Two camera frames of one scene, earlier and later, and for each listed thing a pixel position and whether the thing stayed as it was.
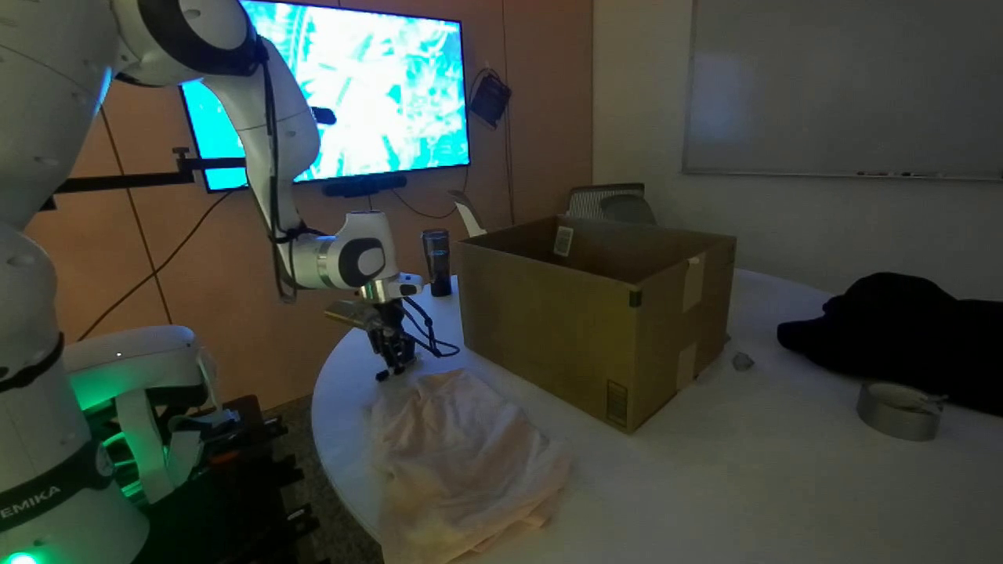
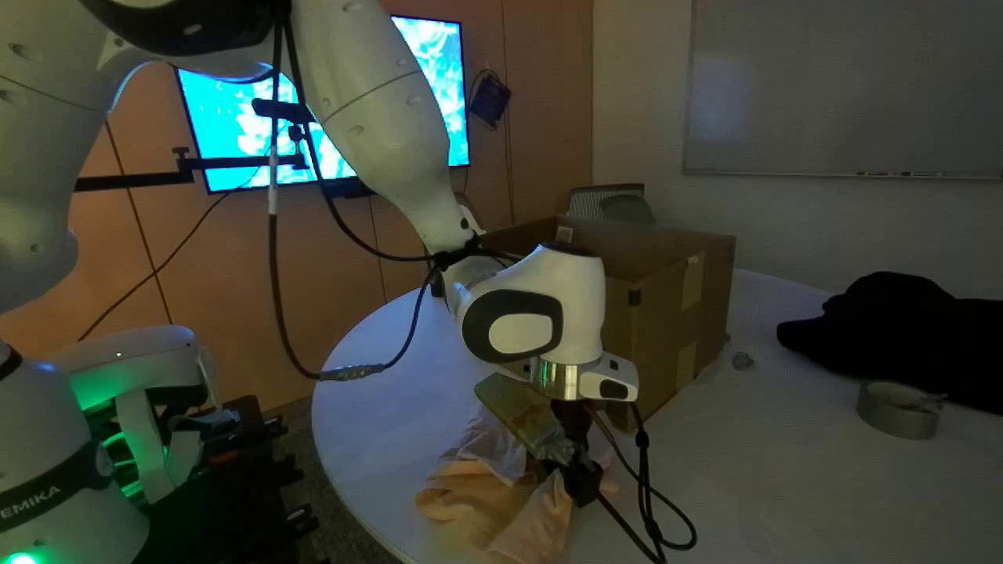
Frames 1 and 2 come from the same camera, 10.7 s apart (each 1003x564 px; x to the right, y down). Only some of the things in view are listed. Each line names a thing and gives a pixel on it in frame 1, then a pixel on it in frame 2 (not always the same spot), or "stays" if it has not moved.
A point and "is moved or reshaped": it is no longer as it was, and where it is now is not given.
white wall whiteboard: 850,88 stays
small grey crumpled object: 745,362 stays
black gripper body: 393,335 → 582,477
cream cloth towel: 458,469 is moved or reshaped
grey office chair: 612,203 stays
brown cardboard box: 610,314 stays
